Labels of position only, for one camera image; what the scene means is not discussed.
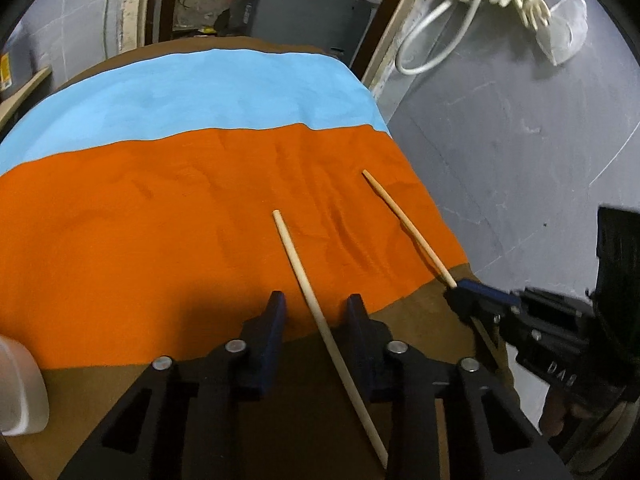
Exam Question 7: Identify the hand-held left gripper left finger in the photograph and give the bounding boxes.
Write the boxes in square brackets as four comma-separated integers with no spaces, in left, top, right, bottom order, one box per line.
[59,290,288,480]

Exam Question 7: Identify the beige kitchen counter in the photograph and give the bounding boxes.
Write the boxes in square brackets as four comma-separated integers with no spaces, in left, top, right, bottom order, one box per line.
[0,65,54,134]

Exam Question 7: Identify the person's right hand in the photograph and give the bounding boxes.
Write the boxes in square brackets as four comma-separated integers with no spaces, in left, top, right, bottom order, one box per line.
[539,385,601,437]

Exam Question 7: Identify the white plastic utensil basket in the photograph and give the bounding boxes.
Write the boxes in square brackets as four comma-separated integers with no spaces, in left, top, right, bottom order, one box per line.
[0,335,51,437]

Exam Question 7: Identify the wooden shelf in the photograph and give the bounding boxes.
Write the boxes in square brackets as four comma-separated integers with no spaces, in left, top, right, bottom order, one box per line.
[169,0,237,42]

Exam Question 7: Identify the white hose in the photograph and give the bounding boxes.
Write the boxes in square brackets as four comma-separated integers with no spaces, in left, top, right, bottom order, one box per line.
[394,0,492,77]

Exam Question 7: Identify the large oil jug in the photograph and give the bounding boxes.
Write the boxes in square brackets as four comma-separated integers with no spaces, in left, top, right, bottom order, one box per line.
[0,41,37,99]

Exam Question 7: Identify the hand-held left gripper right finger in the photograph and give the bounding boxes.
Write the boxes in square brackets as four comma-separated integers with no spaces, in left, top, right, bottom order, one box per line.
[346,294,573,480]

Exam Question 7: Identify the white cable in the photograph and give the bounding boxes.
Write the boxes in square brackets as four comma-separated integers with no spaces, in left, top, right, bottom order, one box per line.
[101,0,112,57]

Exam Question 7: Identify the white mesh bag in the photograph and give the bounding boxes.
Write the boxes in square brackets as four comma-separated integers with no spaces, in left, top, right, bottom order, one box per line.
[537,0,591,67]

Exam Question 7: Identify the wooden chopstick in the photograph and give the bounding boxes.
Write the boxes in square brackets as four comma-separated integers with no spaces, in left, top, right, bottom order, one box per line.
[361,168,459,290]
[271,209,390,470]

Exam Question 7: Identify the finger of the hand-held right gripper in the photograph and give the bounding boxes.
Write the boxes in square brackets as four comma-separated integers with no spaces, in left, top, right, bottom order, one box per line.
[444,290,502,332]
[456,279,522,312]

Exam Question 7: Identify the striped colourful cloth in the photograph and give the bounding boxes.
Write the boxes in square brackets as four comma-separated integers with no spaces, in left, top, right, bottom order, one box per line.
[0,37,516,480]

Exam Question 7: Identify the grey cabinet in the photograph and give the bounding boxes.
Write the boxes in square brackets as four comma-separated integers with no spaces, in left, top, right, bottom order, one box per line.
[227,0,379,62]

